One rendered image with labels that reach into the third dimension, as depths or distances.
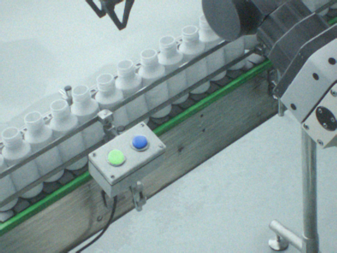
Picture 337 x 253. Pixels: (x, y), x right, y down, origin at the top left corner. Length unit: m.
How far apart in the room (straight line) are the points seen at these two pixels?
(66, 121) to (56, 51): 2.31
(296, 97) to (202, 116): 0.86
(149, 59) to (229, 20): 0.70
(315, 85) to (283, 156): 2.18
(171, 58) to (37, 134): 0.36
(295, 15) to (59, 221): 0.89
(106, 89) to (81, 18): 2.49
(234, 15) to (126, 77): 0.72
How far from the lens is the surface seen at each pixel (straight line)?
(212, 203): 2.99
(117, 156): 1.55
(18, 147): 1.61
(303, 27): 1.00
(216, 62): 1.86
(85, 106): 1.67
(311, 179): 2.42
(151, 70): 1.73
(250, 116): 1.99
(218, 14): 1.05
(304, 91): 0.99
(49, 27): 4.15
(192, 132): 1.86
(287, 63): 1.00
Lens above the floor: 2.14
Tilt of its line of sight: 42 degrees down
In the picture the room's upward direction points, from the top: 11 degrees counter-clockwise
